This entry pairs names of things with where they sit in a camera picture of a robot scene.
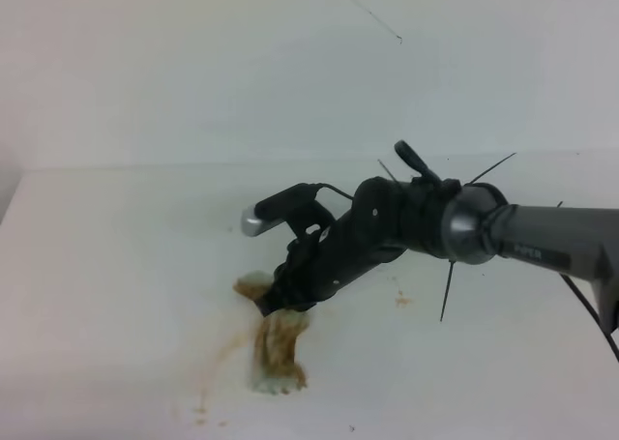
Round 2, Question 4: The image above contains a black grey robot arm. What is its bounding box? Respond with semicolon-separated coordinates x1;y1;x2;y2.
246;141;618;333

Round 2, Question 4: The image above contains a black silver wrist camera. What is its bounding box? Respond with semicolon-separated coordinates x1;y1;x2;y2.
241;183;336;237

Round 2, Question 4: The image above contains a brown coffee stain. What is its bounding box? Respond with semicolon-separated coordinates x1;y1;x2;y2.
192;331;251;417

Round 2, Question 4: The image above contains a black camera cable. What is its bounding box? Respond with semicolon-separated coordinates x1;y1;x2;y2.
311;182;355;202

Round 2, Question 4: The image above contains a green stained rag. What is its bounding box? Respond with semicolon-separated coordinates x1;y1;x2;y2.
232;271;313;396

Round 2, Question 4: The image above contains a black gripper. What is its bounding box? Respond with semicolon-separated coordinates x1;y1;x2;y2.
258;215;405;314

